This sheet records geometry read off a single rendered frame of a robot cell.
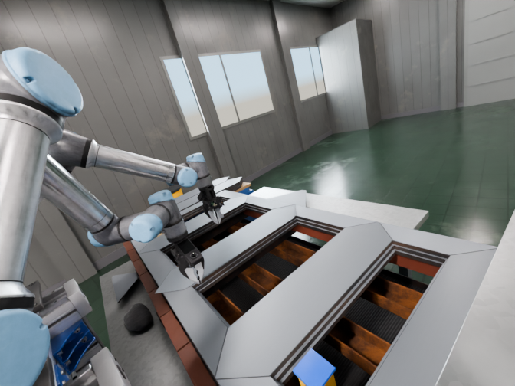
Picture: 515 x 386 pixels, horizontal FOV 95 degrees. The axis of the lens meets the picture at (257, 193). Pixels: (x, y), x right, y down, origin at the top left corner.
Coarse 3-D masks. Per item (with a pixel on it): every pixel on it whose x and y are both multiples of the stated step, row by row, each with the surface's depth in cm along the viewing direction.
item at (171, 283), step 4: (168, 276) 96; (172, 276) 95; (164, 280) 94; (168, 280) 93; (172, 280) 92; (176, 280) 92; (164, 284) 92; (168, 284) 91; (172, 284) 90; (176, 284) 89; (180, 284) 89; (164, 288) 89; (168, 288) 89; (172, 288) 88; (176, 288) 87; (180, 288) 87
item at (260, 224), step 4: (256, 220) 122; (260, 220) 120; (264, 220) 119; (248, 224) 119; (252, 224) 118; (256, 224) 117; (260, 224) 116; (264, 224) 114; (268, 224) 113; (272, 224) 112; (276, 224) 111; (256, 228) 113; (260, 228) 112; (264, 228) 111; (268, 228) 110; (272, 228) 109; (276, 228) 108; (264, 232) 107; (268, 232) 106
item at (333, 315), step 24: (192, 216) 164; (264, 240) 103; (240, 264) 96; (384, 264) 74; (432, 264) 70; (360, 288) 68; (216, 312) 73; (336, 312) 62; (312, 336) 57; (288, 360) 54
